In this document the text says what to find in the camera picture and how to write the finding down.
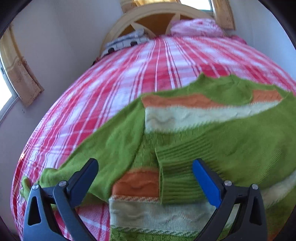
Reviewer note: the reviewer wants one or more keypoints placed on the pink cloth beside bed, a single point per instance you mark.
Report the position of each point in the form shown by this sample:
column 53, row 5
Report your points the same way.
column 237, row 38

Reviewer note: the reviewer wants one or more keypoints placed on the red white plaid bedsheet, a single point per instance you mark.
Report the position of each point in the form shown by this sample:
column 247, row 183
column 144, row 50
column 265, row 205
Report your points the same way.
column 119, row 78

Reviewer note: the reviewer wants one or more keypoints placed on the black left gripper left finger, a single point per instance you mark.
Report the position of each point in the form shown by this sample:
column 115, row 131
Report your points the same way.
column 40, row 222

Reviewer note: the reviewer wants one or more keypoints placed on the pink pillow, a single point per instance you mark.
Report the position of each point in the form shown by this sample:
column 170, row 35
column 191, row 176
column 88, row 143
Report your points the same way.
column 196, row 28

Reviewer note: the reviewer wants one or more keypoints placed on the yellow curtain behind headboard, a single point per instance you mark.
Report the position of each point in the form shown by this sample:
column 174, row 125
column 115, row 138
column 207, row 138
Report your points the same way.
column 127, row 5

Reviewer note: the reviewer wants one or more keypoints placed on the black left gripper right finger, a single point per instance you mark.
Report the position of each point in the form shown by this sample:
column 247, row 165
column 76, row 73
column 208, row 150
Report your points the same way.
column 250, row 220

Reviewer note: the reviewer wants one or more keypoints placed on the grey patterned folded blanket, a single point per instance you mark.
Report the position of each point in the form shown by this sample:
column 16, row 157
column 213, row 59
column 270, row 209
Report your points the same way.
column 134, row 38

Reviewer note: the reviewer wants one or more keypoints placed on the yellow curtain right of window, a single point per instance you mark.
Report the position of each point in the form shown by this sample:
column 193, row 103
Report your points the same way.
column 223, row 14

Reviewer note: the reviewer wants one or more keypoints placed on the green orange striped knit sweater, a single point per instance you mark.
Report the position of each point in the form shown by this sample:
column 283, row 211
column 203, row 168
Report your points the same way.
column 244, row 131

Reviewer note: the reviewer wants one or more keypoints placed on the yellow side window curtain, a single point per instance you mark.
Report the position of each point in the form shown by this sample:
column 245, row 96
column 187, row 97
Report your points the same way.
column 17, row 69

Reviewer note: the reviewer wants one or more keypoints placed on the cream wooden headboard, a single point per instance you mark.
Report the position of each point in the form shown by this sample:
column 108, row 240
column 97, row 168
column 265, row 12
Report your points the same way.
column 156, row 19

